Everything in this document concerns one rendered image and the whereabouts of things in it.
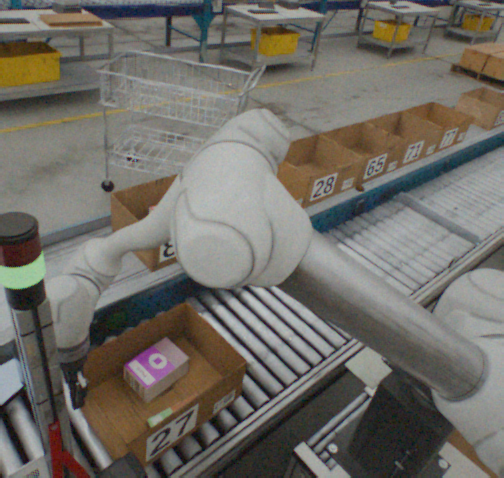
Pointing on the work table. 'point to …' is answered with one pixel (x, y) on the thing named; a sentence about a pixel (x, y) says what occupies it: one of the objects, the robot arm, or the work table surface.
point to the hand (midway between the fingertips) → (77, 398)
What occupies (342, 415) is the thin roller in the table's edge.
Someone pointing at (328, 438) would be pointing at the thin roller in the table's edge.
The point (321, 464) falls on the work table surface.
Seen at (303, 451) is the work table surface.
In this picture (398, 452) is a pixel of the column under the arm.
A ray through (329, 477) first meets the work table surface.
